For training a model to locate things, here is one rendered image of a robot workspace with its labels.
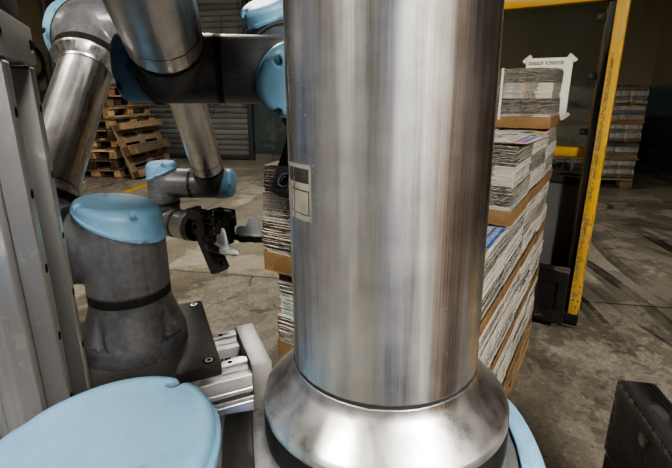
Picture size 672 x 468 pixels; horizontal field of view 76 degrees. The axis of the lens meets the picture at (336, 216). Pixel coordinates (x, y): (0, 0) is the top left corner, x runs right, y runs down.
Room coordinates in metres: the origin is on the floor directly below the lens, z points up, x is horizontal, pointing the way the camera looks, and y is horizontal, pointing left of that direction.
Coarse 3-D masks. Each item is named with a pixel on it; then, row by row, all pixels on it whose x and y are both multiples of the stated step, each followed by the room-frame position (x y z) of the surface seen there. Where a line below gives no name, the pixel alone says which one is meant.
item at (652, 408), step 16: (624, 384) 0.52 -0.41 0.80; (640, 384) 0.52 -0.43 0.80; (624, 400) 0.51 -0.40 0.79; (640, 400) 0.49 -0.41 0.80; (656, 400) 0.49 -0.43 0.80; (624, 416) 0.50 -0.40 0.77; (640, 416) 0.47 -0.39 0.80; (656, 416) 0.46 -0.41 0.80; (608, 432) 0.53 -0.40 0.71; (624, 432) 0.49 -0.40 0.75; (640, 432) 0.46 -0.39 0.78; (656, 432) 0.43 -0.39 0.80; (608, 448) 0.52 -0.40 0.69; (624, 448) 0.49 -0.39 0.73; (640, 448) 0.45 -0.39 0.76; (656, 448) 0.42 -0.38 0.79; (624, 464) 0.48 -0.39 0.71; (640, 464) 0.45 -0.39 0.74; (656, 464) 0.42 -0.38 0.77
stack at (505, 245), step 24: (528, 216) 1.48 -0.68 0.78; (504, 240) 1.12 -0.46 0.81; (528, 240) 1.53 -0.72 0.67; (504, 264) 1.18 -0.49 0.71; (528, 264) 1.59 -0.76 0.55; (288, 288) 0.87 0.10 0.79; (288, 312) 0.87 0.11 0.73; (504, 312) 1.21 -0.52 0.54; (288, 336) 0.86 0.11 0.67; (480, 336) 0.98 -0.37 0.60; (504, 336) 1.28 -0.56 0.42; (504, 360) 1.30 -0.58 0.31
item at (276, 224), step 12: (264, 168) 0.85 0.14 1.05; (276, 168) 0.84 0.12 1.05; (264, 180) 0.85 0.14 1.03; (264, 192) 0.85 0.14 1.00; (264, 204) 0.85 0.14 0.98; (276, 204) 0.84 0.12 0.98; (288, 204) 0.82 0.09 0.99; (264, 216) 0.86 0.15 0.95; (276, 216) 0.84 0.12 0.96; (288, 216) 0.82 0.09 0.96; (264, 228) 0.85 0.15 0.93; (276, 228) 0.83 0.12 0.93; (288, 228) 0.82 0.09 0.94; (264, 240) 0.85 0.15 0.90; (276, 240) 0.83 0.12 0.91; (288, 240) 0.82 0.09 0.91; (276, 252) 0.84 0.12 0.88; (288, 252) 0.82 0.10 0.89
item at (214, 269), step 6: (198, 234) 1.00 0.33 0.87; (198, 240) 1.00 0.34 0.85; (204, 252) 0.99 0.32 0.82; (210, 252) 0.99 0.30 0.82; (210, 258) 0.98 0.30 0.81; (216, 258) 0.99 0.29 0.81; (222, 258) 1.00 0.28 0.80; (210, 264) 0.98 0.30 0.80; (216, 264) 0.98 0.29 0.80; (222, 264) 0.99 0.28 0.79; (228, 264) 1.01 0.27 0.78; (210, 270) 0.98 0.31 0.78; (216, 270) 0.97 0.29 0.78; (222, 270) 0.99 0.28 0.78
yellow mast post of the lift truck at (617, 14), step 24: (624, 0) 2.03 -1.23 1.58; (624, 24) 2.02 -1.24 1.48; (600, 48) 2.13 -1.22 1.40; (600, 72) 2.07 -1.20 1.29; (600, 96) 2.06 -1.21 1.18; (600, 120) 2.04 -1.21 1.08; (600, 144) 2.03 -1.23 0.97; (600, 168) 2.02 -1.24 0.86; (576, 216) 2.07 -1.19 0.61; (576, 240) 2.06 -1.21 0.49; (576, 264) 2.04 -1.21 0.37; (576, 288) 2.03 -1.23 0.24; (576, 312) 2.02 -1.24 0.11
